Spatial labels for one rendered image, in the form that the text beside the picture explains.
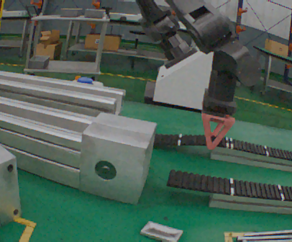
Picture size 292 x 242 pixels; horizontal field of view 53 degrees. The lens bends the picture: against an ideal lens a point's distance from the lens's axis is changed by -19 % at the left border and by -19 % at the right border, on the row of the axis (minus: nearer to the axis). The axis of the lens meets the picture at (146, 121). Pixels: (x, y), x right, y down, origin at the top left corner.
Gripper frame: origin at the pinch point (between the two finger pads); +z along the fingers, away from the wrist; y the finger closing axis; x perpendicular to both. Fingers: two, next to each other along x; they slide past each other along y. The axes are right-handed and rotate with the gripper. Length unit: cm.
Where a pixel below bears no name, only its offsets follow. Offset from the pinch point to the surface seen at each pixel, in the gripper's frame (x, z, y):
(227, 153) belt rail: 4.0, 1.3, 1.9
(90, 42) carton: -172, 46, -451
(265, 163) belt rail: 13.7, 2.3, 1.9
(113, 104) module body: -19.5, -5.0, 5.0
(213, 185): 0.5, -0.2, 19.7
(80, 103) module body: -26.1, -3.9, 5.0
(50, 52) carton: -239, 68, -436
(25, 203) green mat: -25.4, 3.3, 32.5
